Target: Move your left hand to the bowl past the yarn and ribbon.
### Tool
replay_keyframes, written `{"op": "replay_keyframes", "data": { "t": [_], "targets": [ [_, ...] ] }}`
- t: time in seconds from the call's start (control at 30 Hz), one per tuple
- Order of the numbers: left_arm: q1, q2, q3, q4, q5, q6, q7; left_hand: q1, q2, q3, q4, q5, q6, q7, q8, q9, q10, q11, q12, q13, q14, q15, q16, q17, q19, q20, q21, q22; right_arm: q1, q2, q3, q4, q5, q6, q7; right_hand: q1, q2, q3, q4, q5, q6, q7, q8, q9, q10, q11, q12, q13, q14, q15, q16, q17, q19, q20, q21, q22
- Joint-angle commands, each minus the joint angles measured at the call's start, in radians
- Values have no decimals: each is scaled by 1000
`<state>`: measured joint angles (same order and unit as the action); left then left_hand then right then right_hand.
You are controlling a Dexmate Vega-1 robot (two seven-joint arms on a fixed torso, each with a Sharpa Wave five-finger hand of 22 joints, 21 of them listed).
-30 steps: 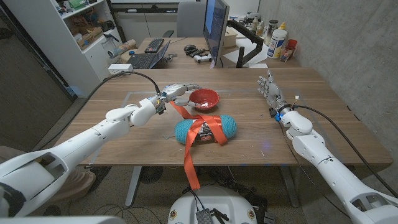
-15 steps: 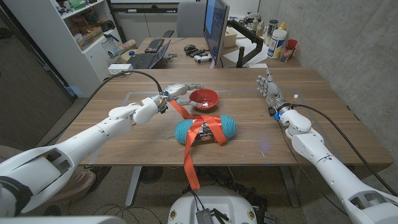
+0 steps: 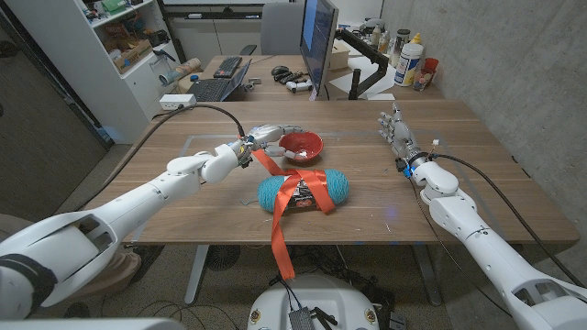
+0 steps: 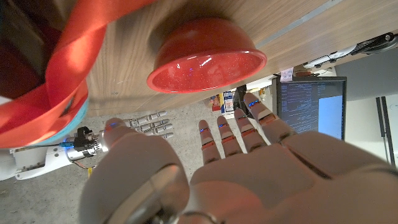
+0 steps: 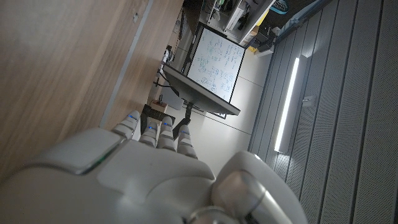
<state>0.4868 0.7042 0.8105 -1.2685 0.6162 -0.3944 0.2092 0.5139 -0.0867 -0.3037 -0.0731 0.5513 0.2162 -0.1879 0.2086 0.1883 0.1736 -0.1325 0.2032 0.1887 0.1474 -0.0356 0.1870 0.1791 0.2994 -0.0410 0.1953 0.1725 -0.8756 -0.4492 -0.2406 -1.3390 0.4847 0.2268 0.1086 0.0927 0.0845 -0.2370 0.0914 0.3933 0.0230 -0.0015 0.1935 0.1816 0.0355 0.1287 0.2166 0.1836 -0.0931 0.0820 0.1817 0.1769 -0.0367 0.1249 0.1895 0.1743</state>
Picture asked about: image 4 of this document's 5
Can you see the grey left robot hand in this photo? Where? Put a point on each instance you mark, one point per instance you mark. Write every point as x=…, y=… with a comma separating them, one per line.
x=264, y=180

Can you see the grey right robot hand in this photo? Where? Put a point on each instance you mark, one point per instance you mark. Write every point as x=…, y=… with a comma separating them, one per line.
x=152, y=126

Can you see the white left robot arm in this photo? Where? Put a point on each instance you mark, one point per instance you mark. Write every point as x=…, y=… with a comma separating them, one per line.
x=37, y=158

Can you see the red bowl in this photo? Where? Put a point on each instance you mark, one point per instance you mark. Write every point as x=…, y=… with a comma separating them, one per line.
x=205, y=71

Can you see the orange ribbon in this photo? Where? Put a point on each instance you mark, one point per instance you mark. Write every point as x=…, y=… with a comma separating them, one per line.
x=77, y=46

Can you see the white canister blue label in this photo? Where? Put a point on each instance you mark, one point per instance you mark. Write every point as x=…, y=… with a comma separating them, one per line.
x=228, y=102

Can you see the black computer monitor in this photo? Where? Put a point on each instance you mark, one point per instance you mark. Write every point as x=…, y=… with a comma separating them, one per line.
x=311, y=105

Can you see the pink sticky note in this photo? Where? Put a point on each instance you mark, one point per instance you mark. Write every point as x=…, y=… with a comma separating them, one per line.
x=287, y=74

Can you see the white game controller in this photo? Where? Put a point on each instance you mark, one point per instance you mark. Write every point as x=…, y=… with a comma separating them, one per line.
x=323, y=59

